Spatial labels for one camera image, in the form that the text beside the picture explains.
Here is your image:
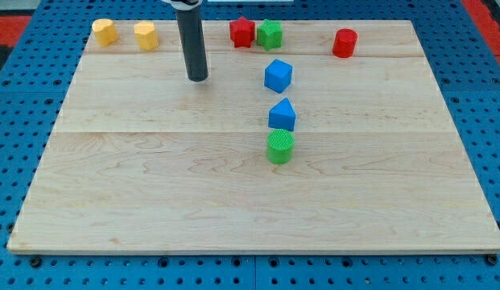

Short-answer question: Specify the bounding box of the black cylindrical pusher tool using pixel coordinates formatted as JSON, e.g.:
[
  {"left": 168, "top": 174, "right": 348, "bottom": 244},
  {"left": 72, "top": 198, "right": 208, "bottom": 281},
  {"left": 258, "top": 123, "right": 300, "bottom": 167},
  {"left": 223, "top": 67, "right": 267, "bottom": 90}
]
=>
[{"left": 172, "top": 1, "right": 209, "bottom": 82}]

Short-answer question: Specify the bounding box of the yellow pentagon block left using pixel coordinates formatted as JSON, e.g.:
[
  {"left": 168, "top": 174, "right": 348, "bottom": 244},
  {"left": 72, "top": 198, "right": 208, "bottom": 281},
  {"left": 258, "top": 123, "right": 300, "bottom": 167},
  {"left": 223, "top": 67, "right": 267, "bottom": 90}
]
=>
[{"left": 92, "top": 19, "right": 118, "bottom": 47}]

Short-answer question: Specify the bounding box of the yellow hexagon block right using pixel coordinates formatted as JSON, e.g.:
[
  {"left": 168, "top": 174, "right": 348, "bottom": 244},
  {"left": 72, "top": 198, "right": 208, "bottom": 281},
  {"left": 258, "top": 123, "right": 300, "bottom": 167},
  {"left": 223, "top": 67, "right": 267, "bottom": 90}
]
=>
[{"left": 134, "top": 21, "right": 159, "bottom": 51}]

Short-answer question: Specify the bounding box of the wooden board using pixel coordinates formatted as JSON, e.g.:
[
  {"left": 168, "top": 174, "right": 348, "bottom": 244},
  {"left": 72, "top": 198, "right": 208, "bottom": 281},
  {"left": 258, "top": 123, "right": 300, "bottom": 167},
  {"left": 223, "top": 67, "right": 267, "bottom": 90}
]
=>
[{"left": 7, "top": 20, "right": 500, "bottom": 255}]

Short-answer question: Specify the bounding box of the blue cube block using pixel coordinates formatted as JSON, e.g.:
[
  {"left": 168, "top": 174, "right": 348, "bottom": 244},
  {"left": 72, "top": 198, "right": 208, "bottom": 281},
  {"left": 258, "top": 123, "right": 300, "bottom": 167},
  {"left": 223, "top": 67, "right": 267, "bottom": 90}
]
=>
[{"left": 264, "top": 59, "right": 293, "bottom": 93}]

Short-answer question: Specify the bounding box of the red cylinder block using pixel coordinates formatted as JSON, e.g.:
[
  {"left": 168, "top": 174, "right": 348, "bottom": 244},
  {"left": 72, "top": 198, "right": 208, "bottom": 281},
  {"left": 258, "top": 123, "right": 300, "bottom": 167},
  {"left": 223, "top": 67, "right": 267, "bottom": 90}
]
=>
[{"left": 332, "top": 28, "right": 358, "bottom": 58}]

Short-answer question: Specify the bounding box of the blue triangle block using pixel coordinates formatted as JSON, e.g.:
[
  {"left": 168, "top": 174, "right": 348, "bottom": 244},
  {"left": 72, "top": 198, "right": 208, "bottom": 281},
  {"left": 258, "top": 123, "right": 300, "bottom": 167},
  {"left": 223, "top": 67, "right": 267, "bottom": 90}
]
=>
[{"left": 268, "top": 97, "right": 296, "bottom": 131}]

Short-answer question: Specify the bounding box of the red star block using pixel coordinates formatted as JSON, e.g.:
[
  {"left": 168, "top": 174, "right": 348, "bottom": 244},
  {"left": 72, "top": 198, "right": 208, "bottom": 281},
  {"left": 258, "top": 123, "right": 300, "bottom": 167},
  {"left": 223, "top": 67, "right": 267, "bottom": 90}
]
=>
[{"left": 229, "top": 16, "right": 255, "bottom": 48}]

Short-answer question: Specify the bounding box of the green star block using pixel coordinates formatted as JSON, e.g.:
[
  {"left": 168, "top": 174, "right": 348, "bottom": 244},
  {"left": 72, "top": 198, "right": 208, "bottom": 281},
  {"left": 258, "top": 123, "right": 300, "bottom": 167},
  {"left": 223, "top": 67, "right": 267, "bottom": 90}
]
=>
[{"left": 257, "top": 19, "right": 283, "bottom": 51}]

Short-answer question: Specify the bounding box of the green cylinder block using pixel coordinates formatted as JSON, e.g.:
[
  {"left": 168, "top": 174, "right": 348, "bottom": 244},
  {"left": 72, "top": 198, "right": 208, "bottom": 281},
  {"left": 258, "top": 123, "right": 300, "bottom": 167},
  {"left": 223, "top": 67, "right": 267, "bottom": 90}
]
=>
[{"left": 267, "top": 129, "right": 295, "bottom": 164}]

